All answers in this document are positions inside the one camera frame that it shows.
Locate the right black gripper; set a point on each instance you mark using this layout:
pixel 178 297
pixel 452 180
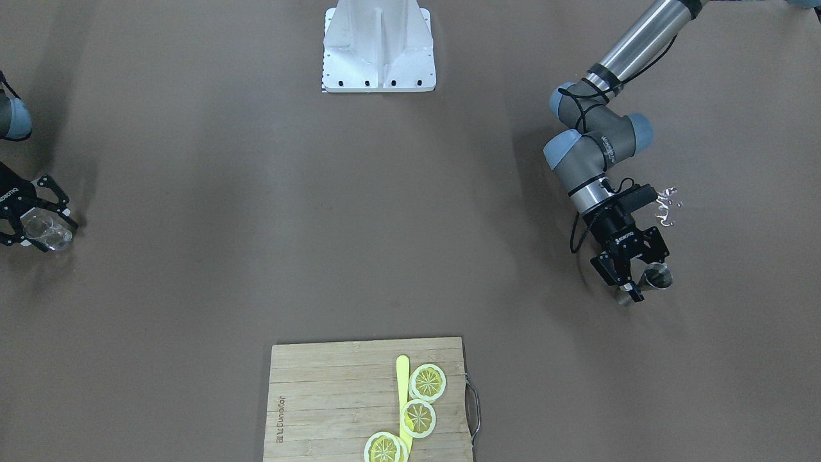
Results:
pixel 9 195

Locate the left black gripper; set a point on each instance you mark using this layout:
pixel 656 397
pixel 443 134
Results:
pixel 620 233

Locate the clear glass shaker cup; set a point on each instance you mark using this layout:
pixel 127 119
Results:
pixel 47 231

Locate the steel measuring cup jigger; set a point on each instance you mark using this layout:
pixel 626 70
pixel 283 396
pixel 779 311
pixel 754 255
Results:
pixel 651 280

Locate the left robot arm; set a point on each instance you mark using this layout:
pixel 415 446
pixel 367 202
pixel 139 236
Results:
pixel 596 139

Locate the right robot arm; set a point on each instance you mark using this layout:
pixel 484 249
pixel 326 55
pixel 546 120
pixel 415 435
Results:
pixel 16 126

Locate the spilled liquid puddle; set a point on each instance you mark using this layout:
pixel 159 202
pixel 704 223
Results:
pixel 667 202

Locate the lemon slice far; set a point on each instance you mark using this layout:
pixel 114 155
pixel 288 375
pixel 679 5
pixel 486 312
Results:
pixel 427 383

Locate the lemon slice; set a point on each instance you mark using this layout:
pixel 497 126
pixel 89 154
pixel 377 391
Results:
pixel 427 383
pixel 384 446
pixel 418 419

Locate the yellow plastic knife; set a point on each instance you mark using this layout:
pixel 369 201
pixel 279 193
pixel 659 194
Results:
pixel 402 376

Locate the lemon slice middle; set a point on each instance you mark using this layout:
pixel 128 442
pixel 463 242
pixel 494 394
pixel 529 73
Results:
pixel 418 419

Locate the lemon slice near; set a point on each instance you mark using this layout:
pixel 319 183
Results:
pixel 384 446

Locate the wooden cutting board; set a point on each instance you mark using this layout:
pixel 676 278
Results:
pixel 326 399

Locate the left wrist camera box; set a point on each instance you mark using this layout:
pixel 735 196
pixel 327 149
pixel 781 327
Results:
pixel 635 198

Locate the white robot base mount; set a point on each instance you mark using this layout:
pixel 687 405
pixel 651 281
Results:
pixel 378 47

